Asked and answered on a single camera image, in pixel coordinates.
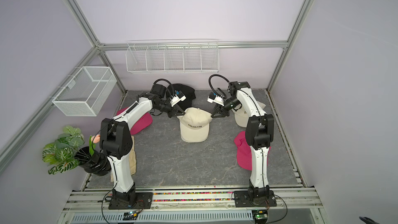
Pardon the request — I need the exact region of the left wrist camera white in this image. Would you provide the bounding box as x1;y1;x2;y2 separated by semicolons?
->
170;90;186;107

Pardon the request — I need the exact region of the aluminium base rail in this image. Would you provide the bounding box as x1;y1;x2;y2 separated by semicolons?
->
58;187;330;224

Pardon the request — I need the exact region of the pink artificial tulip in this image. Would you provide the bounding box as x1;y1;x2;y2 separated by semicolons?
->
89;134;100;156

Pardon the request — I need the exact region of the white wire shelf basket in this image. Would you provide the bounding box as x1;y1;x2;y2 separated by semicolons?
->
125;39;220;73

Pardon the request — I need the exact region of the cream colorado cap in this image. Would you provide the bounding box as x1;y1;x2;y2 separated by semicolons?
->
177;107;212;135
180;127;209;143

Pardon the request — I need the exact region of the pink cap left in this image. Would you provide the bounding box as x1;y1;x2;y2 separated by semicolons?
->
113;106;153;136

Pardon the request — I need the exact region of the black corrugated cable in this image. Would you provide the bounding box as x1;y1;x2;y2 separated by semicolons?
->
208;74;231;95
153;78;175;95

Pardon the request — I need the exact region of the pink cap right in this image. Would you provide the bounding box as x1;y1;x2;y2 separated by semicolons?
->
233;130;271;171

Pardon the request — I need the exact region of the left black corrugated cable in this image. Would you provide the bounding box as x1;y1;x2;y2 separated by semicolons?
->
153;78;175;95

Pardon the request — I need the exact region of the right black corrugated cable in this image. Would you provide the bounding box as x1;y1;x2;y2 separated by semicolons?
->
208;74;231;95

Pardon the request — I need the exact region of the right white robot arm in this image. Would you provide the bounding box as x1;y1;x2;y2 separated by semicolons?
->
207;82;274;202

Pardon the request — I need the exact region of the beige cap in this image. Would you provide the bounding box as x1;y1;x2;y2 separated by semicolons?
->
129;135;137;175

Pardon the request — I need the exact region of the green potted plant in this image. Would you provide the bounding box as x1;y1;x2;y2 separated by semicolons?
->
41;125;85;175

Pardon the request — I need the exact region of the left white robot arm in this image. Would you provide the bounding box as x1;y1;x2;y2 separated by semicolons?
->
99;91;186;205

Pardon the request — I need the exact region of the cream Colorado cap back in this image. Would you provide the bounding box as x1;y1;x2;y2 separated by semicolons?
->
177;107;212;135

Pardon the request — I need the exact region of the aluminium frame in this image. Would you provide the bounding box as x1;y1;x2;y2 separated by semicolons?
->
0;0;327;175

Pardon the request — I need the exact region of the black plant pot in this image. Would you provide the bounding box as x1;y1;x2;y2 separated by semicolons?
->
74;146;112;176

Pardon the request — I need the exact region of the white wire side basket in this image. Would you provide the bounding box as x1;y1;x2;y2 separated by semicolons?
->
52;66;117;117

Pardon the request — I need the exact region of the pink cap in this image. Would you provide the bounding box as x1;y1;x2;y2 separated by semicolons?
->
233;130;271;171
113;106;153;136

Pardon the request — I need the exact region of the black cap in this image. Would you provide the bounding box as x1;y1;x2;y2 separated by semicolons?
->
172;84;196;103

